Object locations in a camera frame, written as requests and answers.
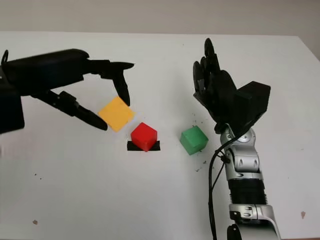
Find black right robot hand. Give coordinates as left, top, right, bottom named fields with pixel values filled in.
left=192, top=37, right=238, bottom=134

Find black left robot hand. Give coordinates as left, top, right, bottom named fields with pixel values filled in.
left=0, top=49, right=136, bottom=132

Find green cube block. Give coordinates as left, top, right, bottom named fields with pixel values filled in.
left=180, top=125, right=209, bottom=156

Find yellow cube block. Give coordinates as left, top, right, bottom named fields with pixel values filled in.
left=97, top=96, right=137, bottom=133

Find red cube block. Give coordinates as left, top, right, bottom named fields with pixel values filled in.
left=130, top=122, right=158, bottom=153

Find black tape marker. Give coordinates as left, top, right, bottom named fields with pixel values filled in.
left=126, top=140, right=161, bottom=152

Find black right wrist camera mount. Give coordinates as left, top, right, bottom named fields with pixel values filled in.
left=232, top=81, right=272, bottom=137

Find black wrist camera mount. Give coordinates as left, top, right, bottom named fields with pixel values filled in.
left=232, top=81, right=272, bottom=137
left=0, top=83, right=26, bottom=135

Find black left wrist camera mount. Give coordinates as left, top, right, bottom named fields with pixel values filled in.
left=0, top=83, right=26, bottom=135

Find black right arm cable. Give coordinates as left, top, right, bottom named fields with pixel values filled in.
left=207, top=142, right=234, bottom=240

